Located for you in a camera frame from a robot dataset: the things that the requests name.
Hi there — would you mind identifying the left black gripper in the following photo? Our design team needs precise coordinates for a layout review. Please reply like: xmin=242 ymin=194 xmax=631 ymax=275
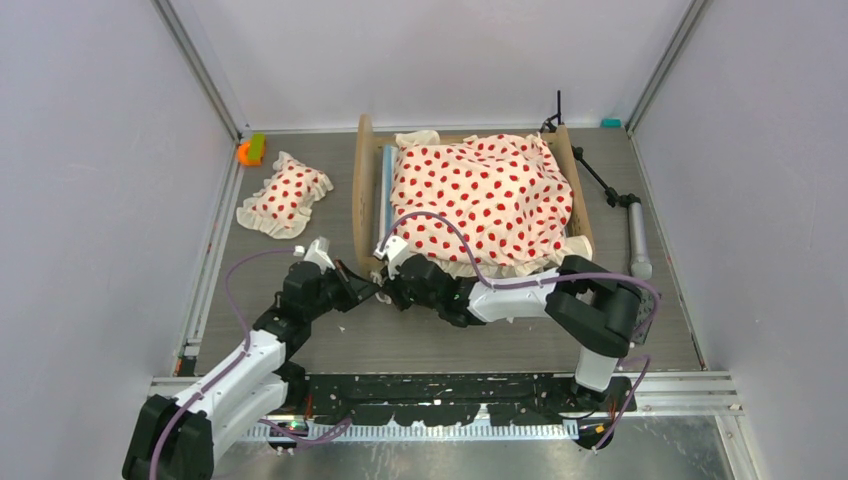
xmin=305 ymin=260 xmax=379 ymax=321

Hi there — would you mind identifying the strawberry print small pillow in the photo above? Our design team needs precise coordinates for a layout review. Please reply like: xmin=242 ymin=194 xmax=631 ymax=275
xmin=235 ymin=151 xmax=334 ymax=240

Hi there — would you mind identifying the strawberry print ruffled blanket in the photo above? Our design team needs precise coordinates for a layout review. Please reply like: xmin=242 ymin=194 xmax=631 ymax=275
xmin=390 ymin=131 xmax=593 ymax=278

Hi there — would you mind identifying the blue striped mattress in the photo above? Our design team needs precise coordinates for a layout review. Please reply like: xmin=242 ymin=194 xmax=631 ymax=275
xmin=377 ymin=145 xmax=399 ymax=246

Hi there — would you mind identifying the wooden pet bed frame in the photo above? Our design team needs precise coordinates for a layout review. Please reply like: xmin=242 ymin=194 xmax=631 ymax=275
xmin=351 ymin=113 xmax=596 ymax=276

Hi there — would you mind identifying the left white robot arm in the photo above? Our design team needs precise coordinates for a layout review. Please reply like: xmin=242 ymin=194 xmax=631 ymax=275
xmin=122 ymin=237 xmax=380 ymax=479

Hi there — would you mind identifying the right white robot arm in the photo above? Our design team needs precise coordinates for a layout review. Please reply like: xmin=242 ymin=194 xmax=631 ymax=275
xmin=373 ymin=236 xmax=659 ymax=411

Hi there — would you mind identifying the orange green toy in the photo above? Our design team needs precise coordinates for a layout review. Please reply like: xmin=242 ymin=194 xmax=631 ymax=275
xmin=236 ymin=133 xmax=267 ymax=167

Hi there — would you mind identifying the black tripod stand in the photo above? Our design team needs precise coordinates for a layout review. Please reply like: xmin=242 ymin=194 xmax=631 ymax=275
xmin=539 ymin=90 xmax=663 ymax=281

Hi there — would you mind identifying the teal small block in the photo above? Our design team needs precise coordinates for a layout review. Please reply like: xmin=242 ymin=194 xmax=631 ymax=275
xmin=599 ymin=117 xmax=624 ymax=129

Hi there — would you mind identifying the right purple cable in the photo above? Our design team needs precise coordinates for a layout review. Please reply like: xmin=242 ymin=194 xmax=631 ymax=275
xmin=377 ymin=212 xmax=660 ymax=432

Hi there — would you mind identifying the purple cable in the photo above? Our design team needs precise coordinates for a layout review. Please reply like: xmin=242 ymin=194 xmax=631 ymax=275
xmin=377 ymin=212 xmax=660 ymax=432
xmin=145 ymin=247 xmax=313 ymax=480

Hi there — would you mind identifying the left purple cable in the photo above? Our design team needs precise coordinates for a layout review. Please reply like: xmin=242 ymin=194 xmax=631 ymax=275
xmin=145 ymin=247 xmax=313 ymax=480

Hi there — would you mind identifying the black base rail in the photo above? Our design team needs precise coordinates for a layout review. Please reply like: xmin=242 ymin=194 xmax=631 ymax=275
xmin=139 ymin=371 xmax=744 ymax=445

